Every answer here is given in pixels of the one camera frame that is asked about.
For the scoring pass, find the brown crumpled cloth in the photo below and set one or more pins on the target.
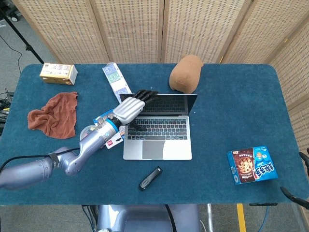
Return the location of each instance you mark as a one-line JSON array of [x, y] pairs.
[[58, 113]]

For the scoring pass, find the blue cookie box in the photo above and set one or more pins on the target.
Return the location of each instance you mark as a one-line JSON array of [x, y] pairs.
[[251, 166]]

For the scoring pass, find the silver table leg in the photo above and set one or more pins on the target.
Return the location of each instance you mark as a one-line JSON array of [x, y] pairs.
[[210, 217]]

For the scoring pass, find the pastel pocket tissue multipack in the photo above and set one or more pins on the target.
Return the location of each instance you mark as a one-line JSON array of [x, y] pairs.
[[112, 77]]

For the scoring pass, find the yellow floor tape strip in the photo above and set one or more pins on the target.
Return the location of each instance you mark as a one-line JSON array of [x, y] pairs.
[[241, 217]]

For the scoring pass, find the grey robot torso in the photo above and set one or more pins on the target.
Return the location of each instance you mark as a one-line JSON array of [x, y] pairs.
[[144, 220]]

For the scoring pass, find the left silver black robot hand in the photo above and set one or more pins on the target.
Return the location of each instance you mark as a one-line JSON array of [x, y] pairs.
[[130, 108]]

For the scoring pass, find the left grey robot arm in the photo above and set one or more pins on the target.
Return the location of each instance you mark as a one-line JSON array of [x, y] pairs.
[[91, 142]]

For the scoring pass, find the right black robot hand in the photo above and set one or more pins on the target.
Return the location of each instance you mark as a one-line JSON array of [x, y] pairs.
[[293, 198]]

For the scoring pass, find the clear jar of binder clips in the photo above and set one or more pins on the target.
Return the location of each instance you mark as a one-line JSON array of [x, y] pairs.
[[85, 131]]

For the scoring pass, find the wooden rattan folding screen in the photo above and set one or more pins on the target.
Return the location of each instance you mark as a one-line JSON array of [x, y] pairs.
[[132, 29]]

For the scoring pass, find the black wheeled base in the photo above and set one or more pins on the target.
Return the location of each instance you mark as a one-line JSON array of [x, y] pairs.
[[12, 12]]

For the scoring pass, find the yellow tissue box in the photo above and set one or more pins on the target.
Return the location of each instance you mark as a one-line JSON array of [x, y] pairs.
[[58, 72]]

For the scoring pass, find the black tripod stand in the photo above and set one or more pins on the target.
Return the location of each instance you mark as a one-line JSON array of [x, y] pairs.
[[18, 33]]

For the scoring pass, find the blue felt table cover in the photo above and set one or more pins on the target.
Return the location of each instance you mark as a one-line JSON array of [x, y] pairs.
[[217, 120]]

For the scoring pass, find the correction tape blister pack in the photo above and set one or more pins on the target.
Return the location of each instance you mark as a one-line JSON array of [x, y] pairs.
[[113, 143]]

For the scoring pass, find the silver laptop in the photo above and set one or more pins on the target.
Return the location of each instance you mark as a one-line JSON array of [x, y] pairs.
[[166, 149]]

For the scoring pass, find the brown plush toy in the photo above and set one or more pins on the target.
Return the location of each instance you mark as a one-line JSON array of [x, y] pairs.
[[186, 75]]

